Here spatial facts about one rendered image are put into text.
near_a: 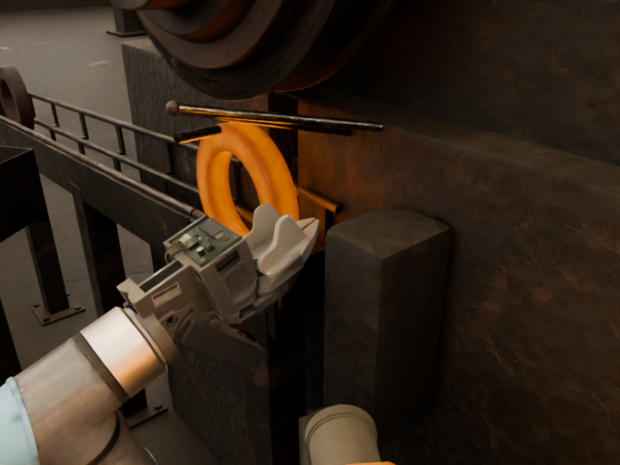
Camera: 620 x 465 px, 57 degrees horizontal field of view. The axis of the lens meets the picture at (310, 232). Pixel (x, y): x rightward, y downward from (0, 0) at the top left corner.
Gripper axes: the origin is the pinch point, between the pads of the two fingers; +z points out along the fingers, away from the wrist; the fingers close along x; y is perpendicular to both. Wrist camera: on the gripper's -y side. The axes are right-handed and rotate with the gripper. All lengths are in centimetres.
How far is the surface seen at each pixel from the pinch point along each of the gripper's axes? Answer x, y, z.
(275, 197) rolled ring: 4.2, 3.4, -0.4
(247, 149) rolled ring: 8.8, 7.6, 0.7
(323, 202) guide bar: 3.4, -0.6, 4.9
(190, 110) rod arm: 3.3, 17.4, -6.1
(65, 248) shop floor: 161, -76, -10
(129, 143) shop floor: 264, -98, 57
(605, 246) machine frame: -27.6, 5.4, 8.3
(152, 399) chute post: 67, -72, -20
